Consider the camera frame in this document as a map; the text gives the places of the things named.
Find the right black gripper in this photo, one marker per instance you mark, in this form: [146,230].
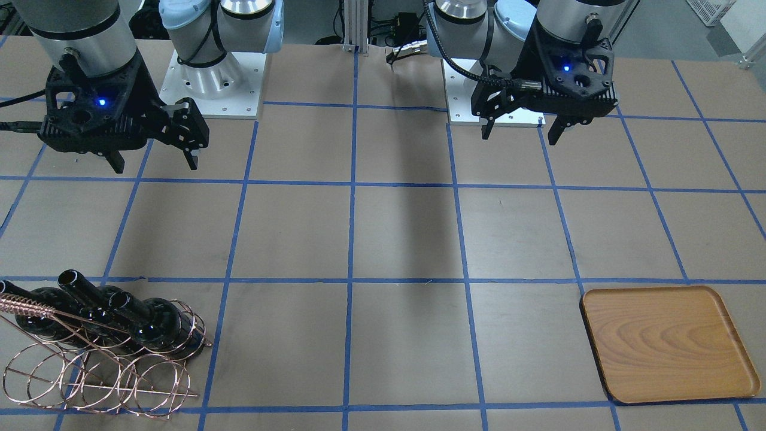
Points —
[149,90]

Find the copper wire bottle basket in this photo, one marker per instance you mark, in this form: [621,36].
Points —
[97,380]

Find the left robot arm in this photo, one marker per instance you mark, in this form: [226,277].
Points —
[485,38]

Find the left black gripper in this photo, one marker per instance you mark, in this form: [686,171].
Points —
[526,66]

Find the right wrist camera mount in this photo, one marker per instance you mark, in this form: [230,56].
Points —
[115,112]

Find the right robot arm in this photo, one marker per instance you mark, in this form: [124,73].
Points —
[92,39]

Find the wooden tray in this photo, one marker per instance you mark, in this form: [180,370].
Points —
[666,344]

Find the dark wine bottle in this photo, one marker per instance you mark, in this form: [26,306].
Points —
[93,307]
[158,325]
[32,317]

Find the aluminium frame post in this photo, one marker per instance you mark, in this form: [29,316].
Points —
[355,22]

